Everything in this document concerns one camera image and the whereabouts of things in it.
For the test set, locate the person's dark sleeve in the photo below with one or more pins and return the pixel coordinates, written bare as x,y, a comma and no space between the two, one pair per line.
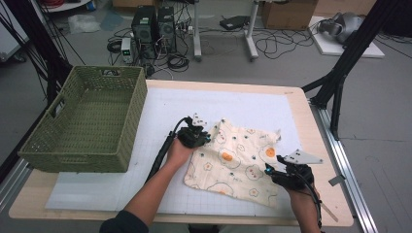
124,223

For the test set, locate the black flat device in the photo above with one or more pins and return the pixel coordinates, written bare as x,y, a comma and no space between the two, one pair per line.
234,22

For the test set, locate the aluminium rail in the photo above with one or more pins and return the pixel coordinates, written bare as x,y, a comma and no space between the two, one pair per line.
13,184
350,181

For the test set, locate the white desk leg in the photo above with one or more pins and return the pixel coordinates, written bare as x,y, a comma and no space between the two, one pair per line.
252,39
197,32

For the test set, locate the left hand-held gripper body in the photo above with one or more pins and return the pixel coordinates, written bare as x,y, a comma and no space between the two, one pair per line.
189,136

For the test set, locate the clear plastic bag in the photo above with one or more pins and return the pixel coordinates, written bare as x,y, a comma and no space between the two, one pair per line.
83,24

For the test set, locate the grey headset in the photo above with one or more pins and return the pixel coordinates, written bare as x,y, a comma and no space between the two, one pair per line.
346,26

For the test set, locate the person's left hand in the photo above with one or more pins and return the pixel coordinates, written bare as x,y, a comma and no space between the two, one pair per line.
176,155

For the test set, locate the white board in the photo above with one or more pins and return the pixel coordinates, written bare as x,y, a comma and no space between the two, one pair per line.
330,47

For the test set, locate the person's right hand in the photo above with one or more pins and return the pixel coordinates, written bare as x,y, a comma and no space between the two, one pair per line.
302,198

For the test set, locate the cardboard box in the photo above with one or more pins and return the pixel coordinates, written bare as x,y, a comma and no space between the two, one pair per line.
288,14

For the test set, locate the grey tape piece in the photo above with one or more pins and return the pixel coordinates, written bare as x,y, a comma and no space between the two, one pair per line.
336,180

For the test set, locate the small white power unit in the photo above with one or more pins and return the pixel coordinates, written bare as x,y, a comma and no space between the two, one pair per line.
127,50

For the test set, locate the black computer tower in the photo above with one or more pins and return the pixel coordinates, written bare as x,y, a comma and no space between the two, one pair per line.
166,29
144,30

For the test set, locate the wooden stick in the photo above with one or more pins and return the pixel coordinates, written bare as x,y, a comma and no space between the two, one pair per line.
330,213

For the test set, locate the white grid mat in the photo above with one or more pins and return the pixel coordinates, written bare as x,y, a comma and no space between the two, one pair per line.
226,103

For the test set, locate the cream cloth with flower print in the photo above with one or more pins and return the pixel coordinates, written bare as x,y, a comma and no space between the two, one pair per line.
239,168

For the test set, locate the person's grey trousers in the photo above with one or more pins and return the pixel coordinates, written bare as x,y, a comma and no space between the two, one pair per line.
246,229

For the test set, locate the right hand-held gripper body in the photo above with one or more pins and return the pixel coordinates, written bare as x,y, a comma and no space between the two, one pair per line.
294,178

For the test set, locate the green woven basket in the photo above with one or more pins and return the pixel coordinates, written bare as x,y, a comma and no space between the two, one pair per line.
90,110

